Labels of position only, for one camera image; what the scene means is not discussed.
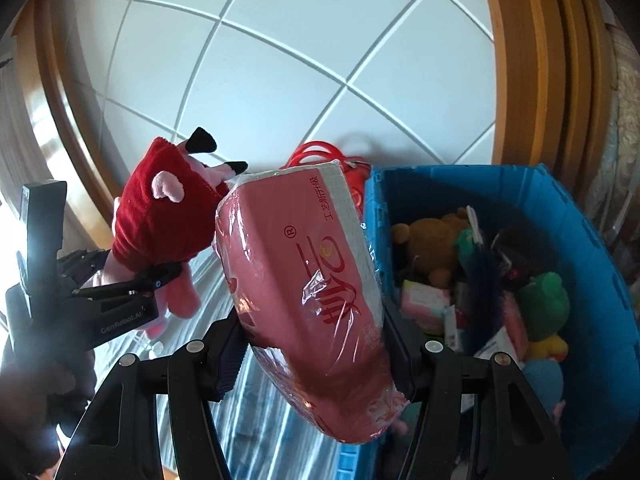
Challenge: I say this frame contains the blue plush toy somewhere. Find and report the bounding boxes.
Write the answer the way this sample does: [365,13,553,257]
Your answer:
[520,359,566,411]

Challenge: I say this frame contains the brown teddy bear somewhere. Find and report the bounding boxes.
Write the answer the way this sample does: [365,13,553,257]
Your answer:
[391,212,471,288]

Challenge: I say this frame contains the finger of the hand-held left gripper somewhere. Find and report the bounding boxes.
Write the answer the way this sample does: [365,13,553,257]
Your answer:
[72,261,184,301]

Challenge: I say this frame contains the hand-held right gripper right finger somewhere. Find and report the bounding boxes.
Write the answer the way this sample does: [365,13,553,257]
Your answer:
[380,300,571,480]

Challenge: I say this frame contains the wooden headboard pillar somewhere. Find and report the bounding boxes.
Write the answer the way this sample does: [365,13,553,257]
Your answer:
[20,0,131,251]
[475,0,616,221]

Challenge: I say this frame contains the pink plush pig red outfit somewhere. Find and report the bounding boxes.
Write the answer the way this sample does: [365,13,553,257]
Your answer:
[92,127,249,341]

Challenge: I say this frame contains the yellow plush toy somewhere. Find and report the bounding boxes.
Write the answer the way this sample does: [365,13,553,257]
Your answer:
[525,335,570,361]

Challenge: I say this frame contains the teal plush toy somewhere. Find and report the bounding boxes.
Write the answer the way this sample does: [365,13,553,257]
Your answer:
[455,205,488,281]

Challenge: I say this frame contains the green frog plush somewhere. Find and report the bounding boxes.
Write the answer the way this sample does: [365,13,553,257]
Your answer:
[515,271,571,343]

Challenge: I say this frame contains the blue plastic crate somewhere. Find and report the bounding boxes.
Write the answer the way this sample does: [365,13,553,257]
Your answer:
[340,162,636,480]

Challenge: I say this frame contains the floral patterned curtain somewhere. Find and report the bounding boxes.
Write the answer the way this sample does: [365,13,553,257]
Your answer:
[600,25,640,281]

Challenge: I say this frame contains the person's left hand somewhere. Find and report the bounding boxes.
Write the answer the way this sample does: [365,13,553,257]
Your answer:
[0,345,98,461]

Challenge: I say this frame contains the blue striped bed sheet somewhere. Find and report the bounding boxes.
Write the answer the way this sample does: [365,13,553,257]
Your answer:
[92,245,351,480]

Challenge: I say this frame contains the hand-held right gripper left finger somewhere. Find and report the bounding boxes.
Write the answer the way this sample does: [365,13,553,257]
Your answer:
[55,305,251,480]

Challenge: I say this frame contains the white red green packet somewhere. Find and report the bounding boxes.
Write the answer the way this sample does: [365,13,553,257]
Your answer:
[442,305,471,351]

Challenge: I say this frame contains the colourful pad pack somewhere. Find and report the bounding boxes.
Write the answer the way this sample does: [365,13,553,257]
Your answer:
[400,280,453,336]

